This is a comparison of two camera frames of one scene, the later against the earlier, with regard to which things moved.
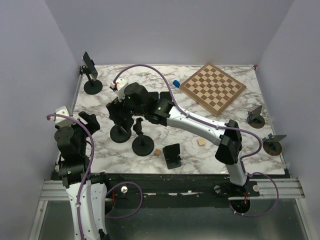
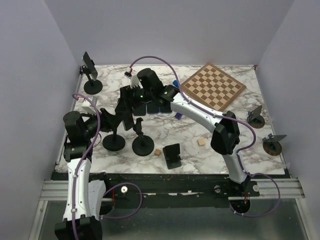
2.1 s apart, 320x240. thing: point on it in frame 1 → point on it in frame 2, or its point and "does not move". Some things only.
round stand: (143, 145) does not move
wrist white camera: (61, 122) → (87, 107)
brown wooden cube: (157, 152) does not move
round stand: (254, 118) does not move
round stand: (91, 87) does not move
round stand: (118, 135) → (114, 142)
